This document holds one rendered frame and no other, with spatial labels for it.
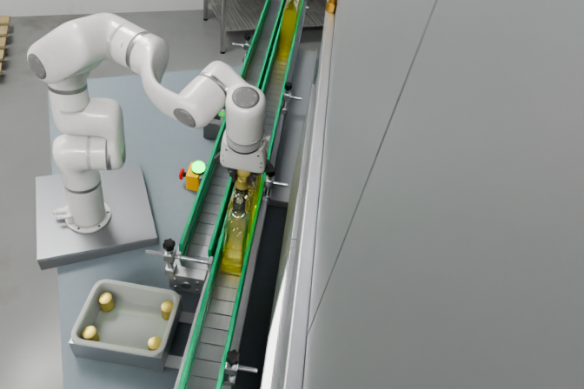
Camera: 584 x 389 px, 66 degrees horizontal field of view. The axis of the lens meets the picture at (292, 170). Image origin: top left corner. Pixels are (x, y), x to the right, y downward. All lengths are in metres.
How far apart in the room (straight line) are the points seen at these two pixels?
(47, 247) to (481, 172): 1.34
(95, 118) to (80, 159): 0.13
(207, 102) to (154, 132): 0.99
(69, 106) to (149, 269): 0.52
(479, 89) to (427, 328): 0.10
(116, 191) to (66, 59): 0.67
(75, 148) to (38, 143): 1.76
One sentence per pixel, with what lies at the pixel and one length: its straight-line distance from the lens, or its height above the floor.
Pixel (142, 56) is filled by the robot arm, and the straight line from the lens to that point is 0.90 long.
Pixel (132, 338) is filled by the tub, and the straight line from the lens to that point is 1.28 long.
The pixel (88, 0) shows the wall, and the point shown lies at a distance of 4.23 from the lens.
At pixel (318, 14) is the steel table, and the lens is 4.13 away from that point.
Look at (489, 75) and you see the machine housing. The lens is 0.18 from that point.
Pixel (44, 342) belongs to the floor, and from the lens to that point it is 2.21.
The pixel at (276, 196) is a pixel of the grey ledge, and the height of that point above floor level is 0.88.
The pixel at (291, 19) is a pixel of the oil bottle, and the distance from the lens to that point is 2.05.
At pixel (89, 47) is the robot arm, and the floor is 1.45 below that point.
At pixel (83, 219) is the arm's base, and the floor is 0.84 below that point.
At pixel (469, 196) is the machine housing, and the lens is 0.17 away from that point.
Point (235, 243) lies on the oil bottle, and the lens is 1.12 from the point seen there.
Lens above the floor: 1.92
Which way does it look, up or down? 44 degrees down
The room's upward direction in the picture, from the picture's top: 12 degrees clockwise
